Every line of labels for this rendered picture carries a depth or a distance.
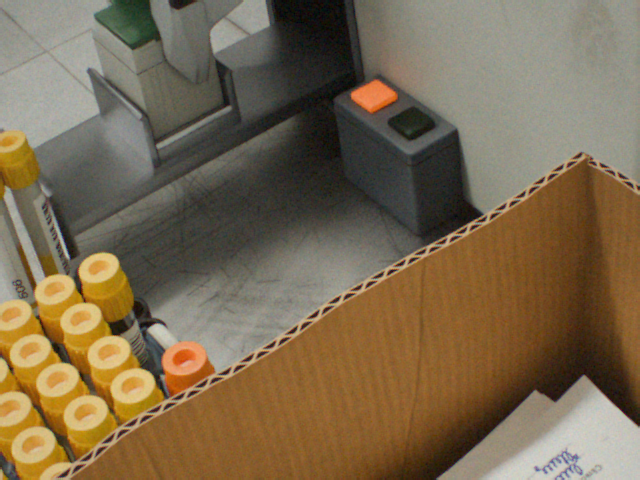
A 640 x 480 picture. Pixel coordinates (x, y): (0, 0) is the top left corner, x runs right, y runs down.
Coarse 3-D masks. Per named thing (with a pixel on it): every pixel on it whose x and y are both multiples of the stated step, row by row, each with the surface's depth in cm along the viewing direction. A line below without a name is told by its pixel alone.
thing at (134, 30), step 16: (112, 0) 60; (128, 0) 59; (144, 0) 59; (96, 16) 59; (112, 16) 59; (128, 16) 58; (144, 16) 58; (112, 32) 58; (128, 32) 57; (144, 32) 57
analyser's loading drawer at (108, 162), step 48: (336, 0) 69; (240, 48) 67; (288, 48) 66; (336, 48) 66; (96, 96) 63; (240, 96) 64; (288, 96) 63; (48, 144) 63; (96, 144) 63; (144, 144) 60; (192, 144) 61; (240, 144) 63; (48, 192) 57; (96, 192) 60; (144, 192) 60
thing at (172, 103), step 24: (96, 24) 59; (96, 48) 61; (120, 48) 58; (144, 48) 57; (120, 72) 60; (144, 72) 58; (168, 72) 59; (216, 72) 61; (144, 96) 59; (168, 96) 60; (192, 96) 60; (216, 96) 61; (168, 120) 60; (192, 120) 61
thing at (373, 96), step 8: (376, 80) 61; (360, 88) 61; (368, 88) 61; (376, 88) 61; (384, 88) 60; (352, 96) 61; (360, 96) 60; (368, 96) 60; (376, 96) 60; (384, 96) 60; (392, 96) 60; (360, 104) 60; (368, 104) 60; (376, 104) 60; (384, 104) 60
